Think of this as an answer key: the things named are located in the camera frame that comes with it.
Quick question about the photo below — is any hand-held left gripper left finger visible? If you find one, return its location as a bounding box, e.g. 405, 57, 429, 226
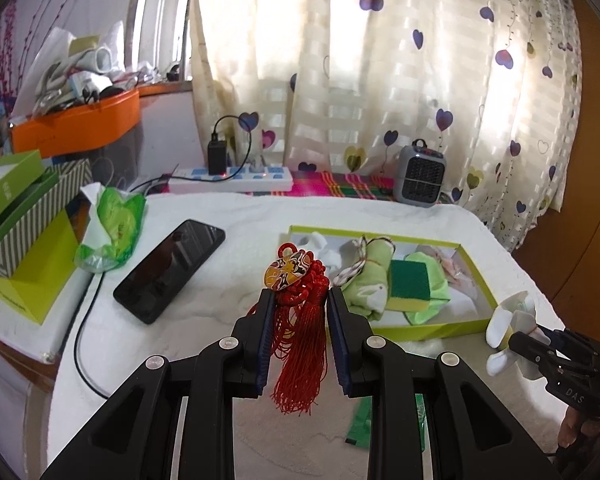
40, 287, 277, 480

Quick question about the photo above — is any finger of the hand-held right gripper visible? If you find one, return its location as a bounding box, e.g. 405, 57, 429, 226
532, 324, 588, 356
509, 332, 581, 378

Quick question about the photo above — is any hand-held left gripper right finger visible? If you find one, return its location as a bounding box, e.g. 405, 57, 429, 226
326, 286, 563, 480

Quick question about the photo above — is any red tassel ornament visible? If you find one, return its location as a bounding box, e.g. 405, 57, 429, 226
247, 241, 329, 417

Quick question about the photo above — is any white pale green sock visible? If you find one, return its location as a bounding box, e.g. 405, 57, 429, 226
485, 292, 543, 378

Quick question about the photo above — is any green towel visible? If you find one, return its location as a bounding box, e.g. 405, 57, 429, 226
332, 237, 397, 322

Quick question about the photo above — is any lime-edged cardboard box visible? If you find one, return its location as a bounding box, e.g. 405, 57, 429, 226
278, 225, 499, 342

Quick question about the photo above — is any person's right hand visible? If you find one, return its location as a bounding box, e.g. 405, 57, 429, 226
557, 404, 600, 453

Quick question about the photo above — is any green packet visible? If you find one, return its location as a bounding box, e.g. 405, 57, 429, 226
345, 392, 426, 448

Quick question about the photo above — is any green yellow sponge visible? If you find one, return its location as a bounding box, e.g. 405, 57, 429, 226
386, 260, 433, 313

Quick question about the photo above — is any white crumpled cloth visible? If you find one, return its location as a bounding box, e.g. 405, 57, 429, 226
300, 230, 346, 268

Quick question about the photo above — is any light green cloth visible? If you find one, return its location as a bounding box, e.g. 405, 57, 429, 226
402, 251, 453, 326

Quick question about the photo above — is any black smartphone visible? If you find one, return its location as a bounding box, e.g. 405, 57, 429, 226
112, 219, 227, 326

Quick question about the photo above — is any pale pink cloth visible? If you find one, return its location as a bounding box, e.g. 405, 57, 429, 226
417, 244, 468, 286

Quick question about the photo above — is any plaid cloth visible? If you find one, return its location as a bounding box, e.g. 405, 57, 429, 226
245, 170, 461, 206

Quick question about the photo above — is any wooden cabinet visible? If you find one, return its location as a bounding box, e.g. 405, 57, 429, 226
510, 10, 600, 341

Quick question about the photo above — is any white blue power strip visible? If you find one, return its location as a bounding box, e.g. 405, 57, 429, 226
167, 164, 294, 193

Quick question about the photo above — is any grey fan heater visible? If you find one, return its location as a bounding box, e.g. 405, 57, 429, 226
392, 139, 448, 207

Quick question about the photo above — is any black charger adapter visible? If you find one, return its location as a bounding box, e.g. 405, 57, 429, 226
207, 140, 228, 177

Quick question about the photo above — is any green tissue pack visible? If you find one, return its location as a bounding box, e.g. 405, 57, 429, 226
74, 182, 148, 275

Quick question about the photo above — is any lime cardboard box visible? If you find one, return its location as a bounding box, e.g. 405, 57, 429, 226
0, 207, 93, 326

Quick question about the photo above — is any striped cardboard box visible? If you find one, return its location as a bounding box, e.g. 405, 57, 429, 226
0, 159, 92, 278

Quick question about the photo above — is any cream heart-print curtain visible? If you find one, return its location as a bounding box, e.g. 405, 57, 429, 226
187, 0, 583, 253

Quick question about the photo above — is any orange tray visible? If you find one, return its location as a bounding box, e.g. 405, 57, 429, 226
7, 89, 142, 157

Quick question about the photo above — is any green cardboard box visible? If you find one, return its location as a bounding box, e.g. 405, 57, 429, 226
0, 150, 61, 251

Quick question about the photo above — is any pile of clutter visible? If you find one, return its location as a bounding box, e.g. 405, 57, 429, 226
10, 20, 181, 116

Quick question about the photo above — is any black charging cable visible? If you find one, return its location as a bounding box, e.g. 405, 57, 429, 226
75, 115, 253, 398

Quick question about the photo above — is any white window frame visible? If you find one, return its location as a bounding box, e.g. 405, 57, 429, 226
127, 0, 198, 83

